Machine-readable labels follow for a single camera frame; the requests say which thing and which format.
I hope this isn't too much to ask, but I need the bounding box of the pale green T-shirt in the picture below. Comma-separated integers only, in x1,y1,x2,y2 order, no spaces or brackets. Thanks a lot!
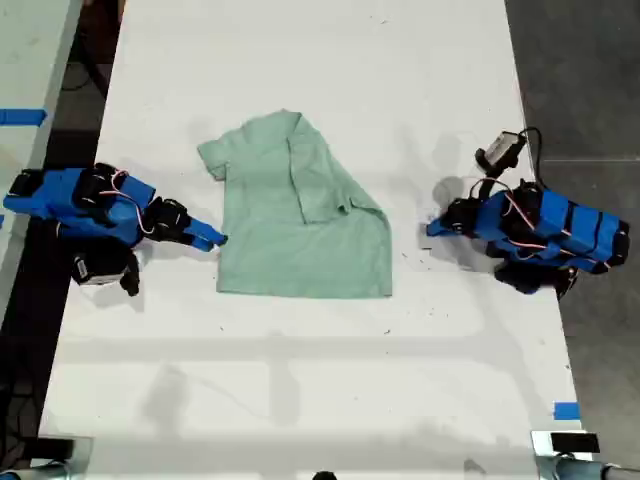
197,108,394,300

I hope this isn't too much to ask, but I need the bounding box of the grey metal pipe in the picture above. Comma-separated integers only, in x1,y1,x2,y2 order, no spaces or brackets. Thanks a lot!
537,453,640,480
0,462,69,480

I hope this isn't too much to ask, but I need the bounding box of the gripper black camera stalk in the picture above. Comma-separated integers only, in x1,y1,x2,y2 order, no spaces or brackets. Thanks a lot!
118,249,143,297
468,148,519,201

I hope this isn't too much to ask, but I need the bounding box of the black camera cable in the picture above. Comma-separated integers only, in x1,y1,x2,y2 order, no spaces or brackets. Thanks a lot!
517,126,547,187

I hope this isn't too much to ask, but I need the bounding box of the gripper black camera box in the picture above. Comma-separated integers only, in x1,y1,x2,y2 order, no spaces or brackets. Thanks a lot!
482,130,527,165
69,252,126,288

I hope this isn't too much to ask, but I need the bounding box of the long blue tape strip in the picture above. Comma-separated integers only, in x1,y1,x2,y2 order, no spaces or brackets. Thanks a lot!
0,108,49,126

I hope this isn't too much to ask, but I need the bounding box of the black box on metal bracket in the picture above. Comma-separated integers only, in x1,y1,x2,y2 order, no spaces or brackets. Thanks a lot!
530,429,601,457
34,435,95,464

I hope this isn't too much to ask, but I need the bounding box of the red white servo wire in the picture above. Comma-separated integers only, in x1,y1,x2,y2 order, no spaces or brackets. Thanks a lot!
107,168,157,236
502,191,601,262

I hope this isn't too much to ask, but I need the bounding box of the black floor cable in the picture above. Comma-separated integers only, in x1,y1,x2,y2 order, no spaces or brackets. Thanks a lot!
62,49,111,94

